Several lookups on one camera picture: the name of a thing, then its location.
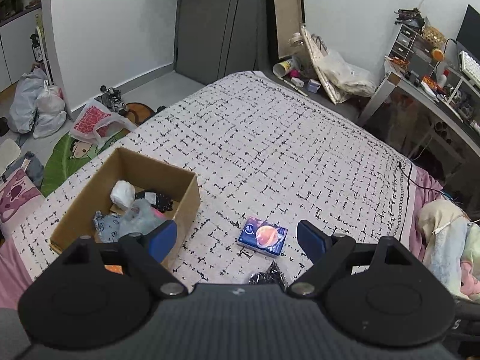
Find black cable on bed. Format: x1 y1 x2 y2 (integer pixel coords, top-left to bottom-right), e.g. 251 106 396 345
395 160 451 199

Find black white shoes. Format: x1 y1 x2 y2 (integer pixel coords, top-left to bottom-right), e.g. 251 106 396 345
97 85 128 115

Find white charging cable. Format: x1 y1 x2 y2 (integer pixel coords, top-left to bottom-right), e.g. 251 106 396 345
430 218 480 238

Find blue patterned cloth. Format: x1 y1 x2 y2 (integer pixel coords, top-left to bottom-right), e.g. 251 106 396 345
93 211 122 243

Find pink bed sheet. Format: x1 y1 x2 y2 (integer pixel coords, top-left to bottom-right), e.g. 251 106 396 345
1 167 443 310

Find open cardboard box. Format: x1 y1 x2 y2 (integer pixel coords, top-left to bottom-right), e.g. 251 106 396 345
49 148 200 268

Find paper cup on floor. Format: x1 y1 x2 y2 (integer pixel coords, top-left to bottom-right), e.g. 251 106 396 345
272 58 300 77

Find white soft bundle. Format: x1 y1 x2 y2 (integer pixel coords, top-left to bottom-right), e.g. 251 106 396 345
110 180 136 211

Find orange burger plush toy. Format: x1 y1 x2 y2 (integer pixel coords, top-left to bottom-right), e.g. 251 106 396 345
104 265 123 275

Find grey white garbage bags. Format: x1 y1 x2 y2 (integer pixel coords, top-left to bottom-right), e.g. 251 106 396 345
7 67 68 139

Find cream tote bag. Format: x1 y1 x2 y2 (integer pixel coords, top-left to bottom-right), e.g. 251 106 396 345
300 24 377 105

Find dark grey wardrobe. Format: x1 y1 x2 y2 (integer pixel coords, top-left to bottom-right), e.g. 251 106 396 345
174 0 269 85

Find framed board leaning on wall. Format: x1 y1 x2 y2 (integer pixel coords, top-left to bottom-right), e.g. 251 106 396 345
265 0 305 63

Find white black patterned bedspread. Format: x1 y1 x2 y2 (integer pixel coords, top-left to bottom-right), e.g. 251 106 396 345
10 70 415 285

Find grey drawer organizer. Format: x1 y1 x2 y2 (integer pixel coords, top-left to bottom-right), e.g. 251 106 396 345
386 24 436 71

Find blue tissue pack planet print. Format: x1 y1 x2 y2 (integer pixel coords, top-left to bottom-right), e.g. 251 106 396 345
237 217 288 258

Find grey-blue plush toy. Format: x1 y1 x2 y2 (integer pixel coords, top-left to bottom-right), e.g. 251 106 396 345
118 199 166 237

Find black crinkly plastic bag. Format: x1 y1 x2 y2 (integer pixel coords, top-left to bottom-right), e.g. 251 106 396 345
248 262 287 288

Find white desk with clutter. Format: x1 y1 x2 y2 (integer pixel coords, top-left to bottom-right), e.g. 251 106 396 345
357 7 479 155

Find green cartoon floor mat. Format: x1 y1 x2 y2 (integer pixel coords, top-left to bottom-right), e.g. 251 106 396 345
41 129 128 197

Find red white plastic bag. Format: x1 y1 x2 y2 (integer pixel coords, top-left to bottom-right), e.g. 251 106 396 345
69 98 137 149

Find pastel crumpled blanket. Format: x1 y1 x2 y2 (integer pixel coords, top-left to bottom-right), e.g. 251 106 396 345
416 199 479 303

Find pink cartoon cushion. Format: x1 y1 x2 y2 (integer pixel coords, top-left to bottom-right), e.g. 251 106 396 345
0 168 45 238

